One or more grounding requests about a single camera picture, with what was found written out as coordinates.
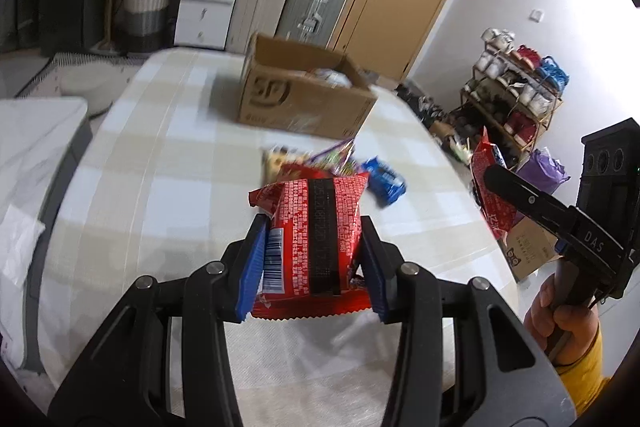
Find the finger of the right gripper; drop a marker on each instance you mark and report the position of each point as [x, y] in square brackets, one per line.
[542, 208]

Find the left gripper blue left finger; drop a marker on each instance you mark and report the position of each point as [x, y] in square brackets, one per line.
[244, 262]

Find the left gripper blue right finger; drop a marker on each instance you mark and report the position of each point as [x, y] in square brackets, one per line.
[380, 262]

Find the small red snack packet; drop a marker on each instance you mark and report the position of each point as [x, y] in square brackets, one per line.
[488, 170]

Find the red white-dotted snack bag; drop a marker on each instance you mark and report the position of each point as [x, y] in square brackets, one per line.
[310, 266]

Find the clear cake snack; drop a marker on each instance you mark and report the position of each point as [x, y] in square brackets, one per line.
[275, 158]

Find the purple green candy bag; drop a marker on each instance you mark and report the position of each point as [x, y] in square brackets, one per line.
[338, 159]

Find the red chip bag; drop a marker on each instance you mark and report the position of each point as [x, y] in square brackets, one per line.
[295, 171]

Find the right hand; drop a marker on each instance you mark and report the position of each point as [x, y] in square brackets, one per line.
[580, 323]

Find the small cardboard box on floor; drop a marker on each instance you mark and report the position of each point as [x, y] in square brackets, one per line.
[527, 247]

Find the purple plastic bag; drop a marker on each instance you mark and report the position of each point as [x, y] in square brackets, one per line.
[543, 171]

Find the blue Oreo cookie packet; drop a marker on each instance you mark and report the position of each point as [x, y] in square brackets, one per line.
[384, 182]

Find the checkered tablecloth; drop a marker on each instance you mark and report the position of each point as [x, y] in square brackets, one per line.
[162, 189]

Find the wooden shoe rack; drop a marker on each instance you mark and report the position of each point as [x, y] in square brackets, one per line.
[511, 97]

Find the SF cardboard box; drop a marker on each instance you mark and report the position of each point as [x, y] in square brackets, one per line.
[296, 87]

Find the round white floor cushion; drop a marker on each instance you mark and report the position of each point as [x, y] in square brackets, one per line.
[99, 84]

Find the woven laundry basket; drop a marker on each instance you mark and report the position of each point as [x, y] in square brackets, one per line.
[144, 18]

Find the silver grey suitcase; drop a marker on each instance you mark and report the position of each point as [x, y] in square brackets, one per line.
[310, 21]

